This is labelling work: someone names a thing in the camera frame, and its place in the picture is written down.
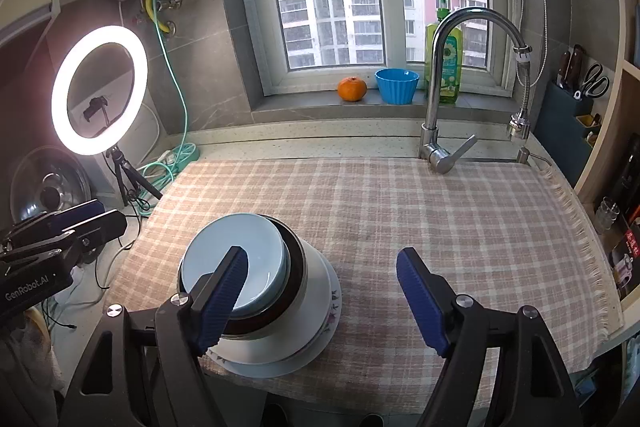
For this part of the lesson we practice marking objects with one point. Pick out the white window frame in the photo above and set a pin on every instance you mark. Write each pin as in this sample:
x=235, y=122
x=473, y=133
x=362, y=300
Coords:
x=385, y=7

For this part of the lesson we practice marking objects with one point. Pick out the black bottle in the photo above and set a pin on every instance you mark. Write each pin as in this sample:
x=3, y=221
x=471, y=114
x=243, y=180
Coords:
x=631, y=177

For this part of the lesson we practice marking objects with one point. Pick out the glass pot lid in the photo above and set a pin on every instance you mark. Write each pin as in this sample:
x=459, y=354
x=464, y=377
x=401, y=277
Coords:
x=40, y=177

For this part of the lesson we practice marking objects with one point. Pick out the floral deep plate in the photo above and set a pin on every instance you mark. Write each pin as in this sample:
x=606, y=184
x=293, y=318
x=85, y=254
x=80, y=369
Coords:
x=305, y=317

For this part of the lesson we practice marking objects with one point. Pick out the dark blue knife block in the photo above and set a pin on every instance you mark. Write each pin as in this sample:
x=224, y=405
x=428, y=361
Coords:
x=565, y=122

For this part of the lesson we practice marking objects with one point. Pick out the large steel bowl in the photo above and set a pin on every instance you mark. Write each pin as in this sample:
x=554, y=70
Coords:
x=298, y=277

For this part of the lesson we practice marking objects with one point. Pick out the clear glass cup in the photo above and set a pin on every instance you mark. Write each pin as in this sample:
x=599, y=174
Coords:
x=607, y=214

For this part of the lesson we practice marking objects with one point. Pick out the black phone holder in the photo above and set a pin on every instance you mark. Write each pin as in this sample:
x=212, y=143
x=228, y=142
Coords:
x=95, y=109

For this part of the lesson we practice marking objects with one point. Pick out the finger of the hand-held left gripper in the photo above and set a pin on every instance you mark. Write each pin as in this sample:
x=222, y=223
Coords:
x=75, y=214
x=95, y=229

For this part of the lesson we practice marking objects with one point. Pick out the light blue bowl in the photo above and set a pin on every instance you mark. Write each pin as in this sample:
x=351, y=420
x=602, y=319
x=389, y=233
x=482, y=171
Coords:
x=220, y=237

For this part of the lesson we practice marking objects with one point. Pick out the orange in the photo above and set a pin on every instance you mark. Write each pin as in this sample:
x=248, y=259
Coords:
x=352, y=89

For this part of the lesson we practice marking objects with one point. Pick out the plaid cloth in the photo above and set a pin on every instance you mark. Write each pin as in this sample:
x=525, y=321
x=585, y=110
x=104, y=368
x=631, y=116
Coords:
x=450, y=207

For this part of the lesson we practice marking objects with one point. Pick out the green dish soap bottle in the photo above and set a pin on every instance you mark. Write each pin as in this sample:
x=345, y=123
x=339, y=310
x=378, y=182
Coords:
x=452, y=67

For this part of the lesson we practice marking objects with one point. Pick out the person's left hand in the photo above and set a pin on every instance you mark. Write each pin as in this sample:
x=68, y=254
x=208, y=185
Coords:
x=37, y=347

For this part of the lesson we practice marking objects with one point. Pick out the red black box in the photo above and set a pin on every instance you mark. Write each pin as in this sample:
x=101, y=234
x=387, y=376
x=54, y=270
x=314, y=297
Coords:
x=627, y=262

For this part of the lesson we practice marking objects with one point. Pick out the blue ribbed cup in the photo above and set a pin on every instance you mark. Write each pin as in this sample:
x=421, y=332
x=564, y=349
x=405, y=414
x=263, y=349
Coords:
x=396, y=89

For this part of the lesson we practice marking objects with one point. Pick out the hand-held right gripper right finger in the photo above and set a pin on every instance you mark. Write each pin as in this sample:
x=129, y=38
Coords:
x=420, y=297

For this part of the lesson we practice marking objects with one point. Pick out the wooden shelf unit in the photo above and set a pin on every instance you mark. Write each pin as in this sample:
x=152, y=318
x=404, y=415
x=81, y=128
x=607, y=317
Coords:
x=600, y=142

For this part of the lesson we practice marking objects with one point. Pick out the black tripod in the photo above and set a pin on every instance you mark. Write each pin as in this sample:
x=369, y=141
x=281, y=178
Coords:
x=120, y=167

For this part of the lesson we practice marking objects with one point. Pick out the chrome faucet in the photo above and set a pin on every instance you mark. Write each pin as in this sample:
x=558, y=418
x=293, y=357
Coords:
x=432, y=107

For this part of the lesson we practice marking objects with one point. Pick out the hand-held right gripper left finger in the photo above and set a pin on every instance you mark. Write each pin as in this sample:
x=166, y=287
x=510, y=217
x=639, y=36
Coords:
x=225, y=297

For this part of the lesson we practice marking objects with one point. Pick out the flexible faucet sprayer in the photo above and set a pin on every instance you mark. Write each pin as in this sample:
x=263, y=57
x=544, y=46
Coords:
x=520, y=124

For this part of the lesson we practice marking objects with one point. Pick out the white floral plate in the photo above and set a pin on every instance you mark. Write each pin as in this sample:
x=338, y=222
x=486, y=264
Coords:
x=270, y=369

